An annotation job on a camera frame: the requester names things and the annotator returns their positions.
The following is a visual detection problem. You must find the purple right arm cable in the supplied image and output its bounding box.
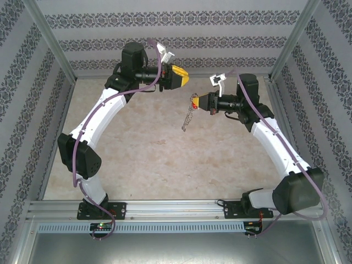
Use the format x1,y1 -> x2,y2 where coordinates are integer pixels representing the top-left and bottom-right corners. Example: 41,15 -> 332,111
225,68 -> 329,238

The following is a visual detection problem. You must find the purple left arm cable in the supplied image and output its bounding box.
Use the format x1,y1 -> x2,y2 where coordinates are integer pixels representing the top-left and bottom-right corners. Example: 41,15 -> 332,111
73,37 -> 163,241

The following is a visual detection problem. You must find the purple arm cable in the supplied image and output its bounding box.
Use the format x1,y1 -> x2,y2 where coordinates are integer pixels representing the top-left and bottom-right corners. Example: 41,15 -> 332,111
73,37 -> 163,241
225,68 -> 329,238

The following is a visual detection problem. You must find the aluminium frame post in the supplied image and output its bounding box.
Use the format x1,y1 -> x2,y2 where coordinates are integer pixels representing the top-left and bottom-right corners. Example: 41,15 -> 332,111
269,0 -> 322,81
21,0 -> 77,81

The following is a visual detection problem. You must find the aluminium side rail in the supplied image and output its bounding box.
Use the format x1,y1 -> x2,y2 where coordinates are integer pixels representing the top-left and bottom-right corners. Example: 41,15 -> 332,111
263,76 -> 314,199
37,78 -> 76,201

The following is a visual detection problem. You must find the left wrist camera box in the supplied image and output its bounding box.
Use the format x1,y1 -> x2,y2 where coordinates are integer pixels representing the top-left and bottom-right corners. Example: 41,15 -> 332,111
157,45 -> 176,65

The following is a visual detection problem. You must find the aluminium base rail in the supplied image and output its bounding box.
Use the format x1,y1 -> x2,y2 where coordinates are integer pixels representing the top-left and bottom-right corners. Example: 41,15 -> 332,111
27,200 -> 325,221

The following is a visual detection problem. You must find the grey metal sheet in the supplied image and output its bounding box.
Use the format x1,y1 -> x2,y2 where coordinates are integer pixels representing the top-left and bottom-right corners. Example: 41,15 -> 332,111
26,232 -> 338,264

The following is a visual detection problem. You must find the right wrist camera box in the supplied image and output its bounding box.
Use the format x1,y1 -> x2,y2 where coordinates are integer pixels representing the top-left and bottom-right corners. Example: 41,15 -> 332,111
209,73 -> 228,96

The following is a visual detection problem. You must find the perforated grey cable duct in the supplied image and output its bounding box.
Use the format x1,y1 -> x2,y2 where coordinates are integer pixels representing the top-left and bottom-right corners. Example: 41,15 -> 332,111
37,222 -> 246,233

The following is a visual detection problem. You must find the aluminium back rail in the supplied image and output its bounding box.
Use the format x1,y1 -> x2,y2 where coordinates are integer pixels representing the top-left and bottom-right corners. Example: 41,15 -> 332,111
73,71 -> 273,80

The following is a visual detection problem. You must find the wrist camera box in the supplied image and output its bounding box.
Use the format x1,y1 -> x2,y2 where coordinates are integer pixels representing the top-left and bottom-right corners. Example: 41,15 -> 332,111
157,45 -> 176,65
209,73 -> 228,96

